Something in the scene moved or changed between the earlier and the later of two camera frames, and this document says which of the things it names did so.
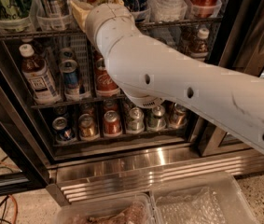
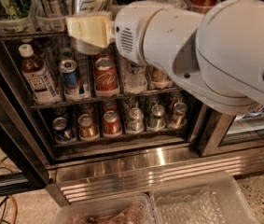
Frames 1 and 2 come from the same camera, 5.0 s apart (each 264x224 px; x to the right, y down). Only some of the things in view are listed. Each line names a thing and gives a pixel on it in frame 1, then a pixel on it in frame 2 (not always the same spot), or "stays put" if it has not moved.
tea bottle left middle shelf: [43, 86] stays put
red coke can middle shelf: [104, 81] stays put
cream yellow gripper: [104, 15] to [129, 32]
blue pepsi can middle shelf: [70, 77] stays put
